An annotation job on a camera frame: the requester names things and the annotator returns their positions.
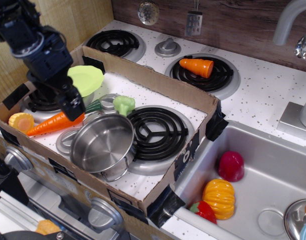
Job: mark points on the silver faucet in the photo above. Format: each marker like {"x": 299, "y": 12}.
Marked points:
{"x": 286, "y": 20}

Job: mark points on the yellow toy corn piece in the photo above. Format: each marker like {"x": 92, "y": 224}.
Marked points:
{"x": 21, "y": 121}

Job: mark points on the stainless steel pot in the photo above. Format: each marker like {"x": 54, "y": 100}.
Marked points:
{"x": 105, "y": 146}

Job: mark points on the silver back stove knob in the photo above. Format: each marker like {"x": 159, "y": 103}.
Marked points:
{"x": 168, "y": 48}

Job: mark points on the silver front stove knob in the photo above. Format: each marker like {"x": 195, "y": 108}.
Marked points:
{"x": 64, "y": 141}

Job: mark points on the cardboard fence with black tape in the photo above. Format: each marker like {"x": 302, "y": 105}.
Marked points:
{"x": 161, "y": 201}

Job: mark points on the light green plastic plate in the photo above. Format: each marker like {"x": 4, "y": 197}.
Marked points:
{"x": 86, "y": 78}

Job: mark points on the silver oven knob right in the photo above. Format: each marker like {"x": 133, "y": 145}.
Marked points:
{"x": 102, "y": 215}

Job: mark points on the silver centre stove knob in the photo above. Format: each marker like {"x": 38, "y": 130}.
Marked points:
{"x": 106, "y": 102}

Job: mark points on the hanging shiny metal spoon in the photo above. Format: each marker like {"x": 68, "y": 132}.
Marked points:
{"x": 300, "y": 48}

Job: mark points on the silver oven knob left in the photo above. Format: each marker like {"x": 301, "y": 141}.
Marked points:
{"x": 17, "y": 160}

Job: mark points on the front right black burner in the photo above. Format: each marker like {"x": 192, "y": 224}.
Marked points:
{"x": 161, "y": 132}

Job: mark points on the orange toy carrot half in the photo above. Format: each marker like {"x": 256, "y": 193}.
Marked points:
{"x": 197, "y": 66}

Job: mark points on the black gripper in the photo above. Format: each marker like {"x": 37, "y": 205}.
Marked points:
{"x": 48, "y": 61}

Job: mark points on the back left black burner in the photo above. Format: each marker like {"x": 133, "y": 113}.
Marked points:
{"x": 120, "y": 43}

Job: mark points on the hanging metal spatula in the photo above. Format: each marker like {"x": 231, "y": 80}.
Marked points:
{"x": 194, "y": 20}

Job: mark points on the orange toy carrot green top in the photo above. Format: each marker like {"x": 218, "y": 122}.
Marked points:
{"x": 60, "y": 121}

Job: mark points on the silver stove knob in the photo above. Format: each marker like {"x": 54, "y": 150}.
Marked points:
{"x": 168, "y": 48}
{"x": 64, "y": 141}
{"x": 106, "y": 102}

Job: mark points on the yellow orange toy pumpkin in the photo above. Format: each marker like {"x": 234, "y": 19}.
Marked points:
{"x": 219, "y": 194}

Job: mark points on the green toy broccoli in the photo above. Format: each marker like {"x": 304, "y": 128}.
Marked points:
{"x": 124, "y": 104}

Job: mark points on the silver oven knob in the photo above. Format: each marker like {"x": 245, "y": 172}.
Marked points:
{"x": 102, "y": 215}
{"x": 17, "y": 160}

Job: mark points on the stainless steel sink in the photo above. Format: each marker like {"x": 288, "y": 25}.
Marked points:
{"x": 274, "y": 178}

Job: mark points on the orange toy food bottom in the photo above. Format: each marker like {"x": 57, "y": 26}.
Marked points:
{"x": 46, "y": 227}

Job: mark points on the silver bowl in sink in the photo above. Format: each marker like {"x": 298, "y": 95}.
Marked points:
{"x": 294, "y": 219}

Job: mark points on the hanging metal strainer spoon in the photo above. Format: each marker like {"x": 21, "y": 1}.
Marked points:
{"x": 148, "y": 12}

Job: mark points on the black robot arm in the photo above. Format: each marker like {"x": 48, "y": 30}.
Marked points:
{"x": 19, "y": 20}

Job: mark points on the back right black burner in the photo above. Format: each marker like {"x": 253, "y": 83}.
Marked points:
{"x": 223, "y": 82}

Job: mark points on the dark red toy vegetable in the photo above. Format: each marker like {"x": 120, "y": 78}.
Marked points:
{"x": 231, "y": 166}

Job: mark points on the red toy strawberry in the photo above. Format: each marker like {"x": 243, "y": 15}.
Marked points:
{"x": 202, "y": 209}

